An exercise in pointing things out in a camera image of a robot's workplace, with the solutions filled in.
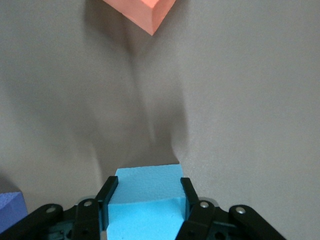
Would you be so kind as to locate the orange foam cube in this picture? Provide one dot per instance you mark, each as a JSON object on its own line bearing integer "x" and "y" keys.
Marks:
{"x": 145, "y": 12}

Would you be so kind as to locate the purple foam cube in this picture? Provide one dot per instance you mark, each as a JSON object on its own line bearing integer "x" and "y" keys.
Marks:
{"x": 11, "y": 210}

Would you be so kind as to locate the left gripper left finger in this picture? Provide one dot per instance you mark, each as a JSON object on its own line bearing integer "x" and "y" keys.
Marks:
{"x": 85, "y": 220}

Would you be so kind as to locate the brown table mat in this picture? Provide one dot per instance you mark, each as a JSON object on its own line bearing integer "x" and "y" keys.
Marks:
{"x": 237, "y": 100}

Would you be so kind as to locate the blue foam cube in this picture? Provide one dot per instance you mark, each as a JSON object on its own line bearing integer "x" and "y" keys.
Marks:
{"x": 146, "y": 200}

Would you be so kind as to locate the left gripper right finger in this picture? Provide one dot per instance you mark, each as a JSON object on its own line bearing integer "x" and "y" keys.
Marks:
{"x": 202, "y": 220}

